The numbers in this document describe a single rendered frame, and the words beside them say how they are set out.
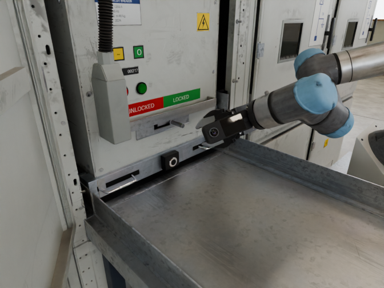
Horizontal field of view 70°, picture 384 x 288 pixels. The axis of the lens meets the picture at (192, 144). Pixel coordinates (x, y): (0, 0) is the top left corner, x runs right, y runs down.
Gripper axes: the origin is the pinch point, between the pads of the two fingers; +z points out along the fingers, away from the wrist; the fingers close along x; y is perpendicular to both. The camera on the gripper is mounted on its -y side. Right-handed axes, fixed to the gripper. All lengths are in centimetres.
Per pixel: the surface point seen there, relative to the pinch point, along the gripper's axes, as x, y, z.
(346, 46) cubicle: 17, 131, 0
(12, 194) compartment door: 2.2, -46.3, -7.8
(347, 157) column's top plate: -33, 75, -4
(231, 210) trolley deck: -21.7, -1.5, -3.0
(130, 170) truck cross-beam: -2.4, -14.9, 17.3
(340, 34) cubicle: 23, 117, -4
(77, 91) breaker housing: 20.4, -25.2, 7.4
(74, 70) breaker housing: 24.5, -25.2, 5.0
